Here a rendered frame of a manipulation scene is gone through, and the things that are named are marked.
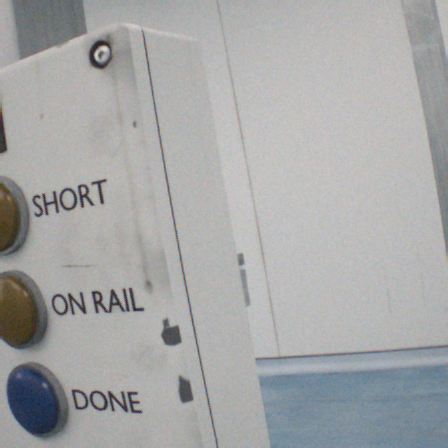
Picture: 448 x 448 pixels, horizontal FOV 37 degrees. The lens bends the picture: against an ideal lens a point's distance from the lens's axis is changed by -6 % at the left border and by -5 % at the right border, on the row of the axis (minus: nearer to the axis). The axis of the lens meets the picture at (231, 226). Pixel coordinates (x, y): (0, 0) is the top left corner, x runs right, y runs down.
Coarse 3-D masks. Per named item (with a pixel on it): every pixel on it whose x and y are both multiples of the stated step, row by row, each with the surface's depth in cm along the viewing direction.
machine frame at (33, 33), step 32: (0, 0) 32; (32, 0) 33; (64, 0) 35; (416, 0) 127; (0, 32) 32; (32, 32) 33; (64, 32) 35; (416, 32) 128; (0, 64) 32; (416, 64) 129
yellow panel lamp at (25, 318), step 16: (0, 288) 24; (16, 288) 24; (0, 304) 24; (16, 304) 24; (32, 304) 24; (0, 320) 25; (16, 320) 24; (32, 320) 24; (0, 336) 25; (16, 336) 24; (32, 336) 24
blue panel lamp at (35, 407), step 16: (16, 384) 25; (32, 384) 24; (48, 384) 24; (16, 400) 25; (32, 400) 24; (48, 400) 24; (16, 416) 25; (32, 416) 25; (48, 416) 24; (32, 432) 25; (48, 432) 25
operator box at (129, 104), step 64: (64, 64) 22; (128, 64) 21; (192, 64) 25; (64, 128) 23; (128, 128) 21; (192, 128) 24; (64, 192) 23; (128, 192) 22; (192, 192) 24; (0, 256) 25; (64, 256) 24; (128, 256) 22; (192, 256) 23; (64, 320) 24; (128, 320) 22; (192, 320) 23; (0, 384) 26; (64, 384) 24; (128, 384) 23; (192, 384) 22; (256, 384) 26
